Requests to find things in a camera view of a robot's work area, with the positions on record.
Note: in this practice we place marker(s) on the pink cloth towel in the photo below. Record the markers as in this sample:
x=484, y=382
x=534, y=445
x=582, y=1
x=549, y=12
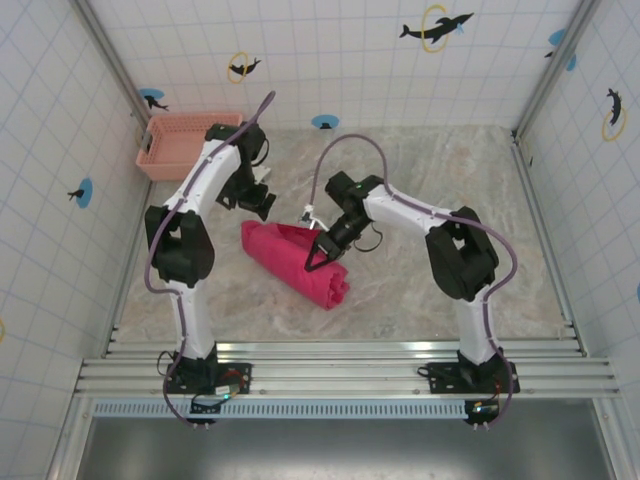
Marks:
x=295, y=265

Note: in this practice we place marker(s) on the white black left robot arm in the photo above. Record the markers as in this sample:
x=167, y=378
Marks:
x=192, y=200

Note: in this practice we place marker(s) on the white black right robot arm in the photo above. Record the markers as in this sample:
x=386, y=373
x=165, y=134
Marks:
x=460, y=250

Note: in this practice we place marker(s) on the pink plastic basket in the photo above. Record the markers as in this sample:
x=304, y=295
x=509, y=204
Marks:
x=170, y=145

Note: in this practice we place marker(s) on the blue oval sticker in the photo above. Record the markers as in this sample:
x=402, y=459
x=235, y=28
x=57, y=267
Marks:
x=325, y=121

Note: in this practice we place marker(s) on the blue circle shark sticker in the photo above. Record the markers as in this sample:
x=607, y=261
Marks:
x=150, y=97

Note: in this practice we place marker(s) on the blue circle seal sticker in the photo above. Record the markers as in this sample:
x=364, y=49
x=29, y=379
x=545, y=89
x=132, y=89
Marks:
x=84, y=192

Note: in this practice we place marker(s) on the grey metal panel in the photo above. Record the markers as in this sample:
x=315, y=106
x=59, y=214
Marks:
x=340, y=450

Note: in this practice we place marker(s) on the blue patch sticker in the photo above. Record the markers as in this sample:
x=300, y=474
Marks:
x=556, y=37

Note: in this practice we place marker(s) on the aluminium front frame rails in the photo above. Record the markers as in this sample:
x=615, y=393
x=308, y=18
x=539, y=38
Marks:
x=340, y=370

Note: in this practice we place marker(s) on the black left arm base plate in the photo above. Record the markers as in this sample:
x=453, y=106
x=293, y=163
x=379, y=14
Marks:
x=237, y=372

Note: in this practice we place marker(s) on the aluminium left side rail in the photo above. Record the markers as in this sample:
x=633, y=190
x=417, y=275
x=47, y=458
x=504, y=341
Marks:
x=122, y=300

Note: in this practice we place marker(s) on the aluminium rail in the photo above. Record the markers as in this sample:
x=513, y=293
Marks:
x=550, y=240
x=122, y=300

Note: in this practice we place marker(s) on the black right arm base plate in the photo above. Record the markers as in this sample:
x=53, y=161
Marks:
x=440, y=377

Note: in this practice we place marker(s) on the aluminium left corner post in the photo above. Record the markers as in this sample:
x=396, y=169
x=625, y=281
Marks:
x=107, y=55

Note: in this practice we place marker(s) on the aluminium corner post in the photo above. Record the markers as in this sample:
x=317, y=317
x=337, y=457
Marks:
x=555, y=70
x=107, y=55

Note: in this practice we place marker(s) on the aluminium right side rail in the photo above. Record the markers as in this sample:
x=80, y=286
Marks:
x=550, y=240

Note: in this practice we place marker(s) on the aluminium right corner post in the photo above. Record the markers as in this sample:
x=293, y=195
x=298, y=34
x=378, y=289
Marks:
x=555, y=70

